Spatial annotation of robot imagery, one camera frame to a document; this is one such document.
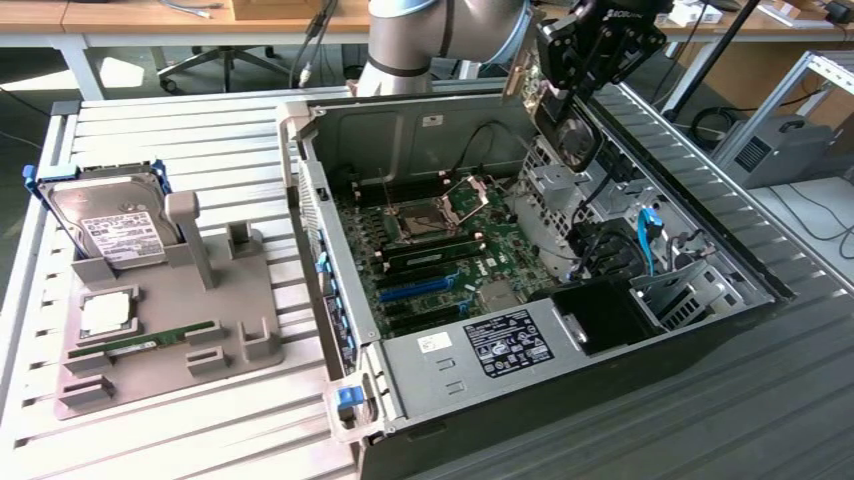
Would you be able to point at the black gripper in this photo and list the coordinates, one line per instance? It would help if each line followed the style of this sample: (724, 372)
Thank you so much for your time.
(587, 45)

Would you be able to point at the black graphics card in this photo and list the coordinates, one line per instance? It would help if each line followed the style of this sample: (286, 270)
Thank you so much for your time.
(573, 140)

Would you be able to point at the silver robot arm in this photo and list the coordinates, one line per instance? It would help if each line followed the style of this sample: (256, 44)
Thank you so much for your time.
(400, 35)

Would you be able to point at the white small box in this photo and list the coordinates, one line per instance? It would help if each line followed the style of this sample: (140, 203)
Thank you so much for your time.
(693, 15)

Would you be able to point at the black stand pole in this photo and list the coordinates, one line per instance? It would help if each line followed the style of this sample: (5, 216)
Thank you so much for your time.
(708, 64)

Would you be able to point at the wooden desk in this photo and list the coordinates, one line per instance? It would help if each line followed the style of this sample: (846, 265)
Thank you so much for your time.
(120, 22)
(767, 30)

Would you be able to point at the silver drive cage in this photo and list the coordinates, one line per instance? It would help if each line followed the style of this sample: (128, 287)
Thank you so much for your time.
(553, 185)

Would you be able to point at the metal socket cover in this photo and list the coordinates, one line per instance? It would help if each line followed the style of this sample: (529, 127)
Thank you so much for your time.
(476, 181)

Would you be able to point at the small cardboard box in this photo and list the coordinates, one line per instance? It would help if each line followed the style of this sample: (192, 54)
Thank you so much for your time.
(796, 9)

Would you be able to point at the gray equipment box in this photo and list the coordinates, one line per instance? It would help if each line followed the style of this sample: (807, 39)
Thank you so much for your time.
(793, 155)

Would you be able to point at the open PC case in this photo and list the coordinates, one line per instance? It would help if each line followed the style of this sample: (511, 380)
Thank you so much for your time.
(360, 130)

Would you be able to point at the black power adapter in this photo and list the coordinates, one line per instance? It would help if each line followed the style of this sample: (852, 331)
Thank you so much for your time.
(836, 11)

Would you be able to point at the thin locking lever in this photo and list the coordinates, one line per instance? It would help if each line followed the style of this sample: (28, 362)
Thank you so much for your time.
(385, 192)

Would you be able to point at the green motherboard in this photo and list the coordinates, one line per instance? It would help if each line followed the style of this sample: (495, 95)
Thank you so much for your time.
(513, 250)

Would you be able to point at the CPU socket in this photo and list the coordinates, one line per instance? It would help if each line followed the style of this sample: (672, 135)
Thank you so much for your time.
(420, 222)

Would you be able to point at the large cardboard box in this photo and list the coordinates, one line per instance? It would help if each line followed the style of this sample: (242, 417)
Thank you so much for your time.
(280, 10)

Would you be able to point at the dark RAM stick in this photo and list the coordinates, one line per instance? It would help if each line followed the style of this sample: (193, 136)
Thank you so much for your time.
(427, 259)

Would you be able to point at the silver chipset heatsink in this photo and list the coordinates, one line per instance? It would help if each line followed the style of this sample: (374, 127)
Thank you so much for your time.
(500, 295)

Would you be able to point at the office chair base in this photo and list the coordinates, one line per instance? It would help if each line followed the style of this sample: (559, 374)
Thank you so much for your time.
(229, 57)

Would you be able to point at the perforated metal disk bay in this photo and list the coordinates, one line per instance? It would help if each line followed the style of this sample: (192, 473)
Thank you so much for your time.
(680, 305)

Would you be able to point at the blue expansion slot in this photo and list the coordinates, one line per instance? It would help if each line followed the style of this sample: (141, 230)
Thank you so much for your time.
(413, 290)

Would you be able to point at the blue slot clip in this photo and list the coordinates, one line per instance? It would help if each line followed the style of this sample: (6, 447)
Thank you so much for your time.
(322, 261)

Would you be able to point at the silver power supply unit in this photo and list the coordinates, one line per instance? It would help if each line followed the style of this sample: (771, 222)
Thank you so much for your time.
(427, 380)

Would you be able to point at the gray parts rack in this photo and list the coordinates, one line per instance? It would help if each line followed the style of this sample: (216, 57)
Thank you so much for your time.
(200, 310)

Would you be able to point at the blue case latch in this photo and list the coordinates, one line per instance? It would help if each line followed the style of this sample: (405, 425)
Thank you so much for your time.
(348, 397)

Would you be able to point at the hard disk with blue caddy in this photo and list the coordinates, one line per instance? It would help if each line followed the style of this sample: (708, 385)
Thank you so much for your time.
(100, 210)

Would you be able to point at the green RAM stick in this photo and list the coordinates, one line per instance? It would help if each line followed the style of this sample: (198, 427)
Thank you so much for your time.
(173, 335)

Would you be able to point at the silver CPU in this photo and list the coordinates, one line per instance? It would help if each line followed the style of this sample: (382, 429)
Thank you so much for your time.
(106, 312)

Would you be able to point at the aluminium profile frame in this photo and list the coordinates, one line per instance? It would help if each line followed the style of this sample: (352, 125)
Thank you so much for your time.
(823, 65)

